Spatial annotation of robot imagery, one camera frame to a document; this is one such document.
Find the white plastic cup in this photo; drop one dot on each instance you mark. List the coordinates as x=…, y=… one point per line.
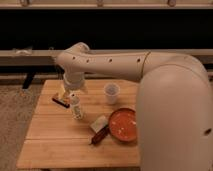
x=111, y=91

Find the orange plate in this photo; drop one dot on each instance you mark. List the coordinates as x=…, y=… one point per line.
x=122, y=124

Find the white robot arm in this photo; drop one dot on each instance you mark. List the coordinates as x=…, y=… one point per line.
x=174, y=103

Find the wooden board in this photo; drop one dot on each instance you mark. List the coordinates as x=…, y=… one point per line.
x=56, y=140

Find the black and brown brush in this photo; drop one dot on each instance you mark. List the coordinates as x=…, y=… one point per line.
x=61, y=100

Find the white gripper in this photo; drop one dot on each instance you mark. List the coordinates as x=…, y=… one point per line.
x=73, y=81

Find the grey metal rail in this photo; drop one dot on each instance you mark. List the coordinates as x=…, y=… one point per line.
x=46, y=57

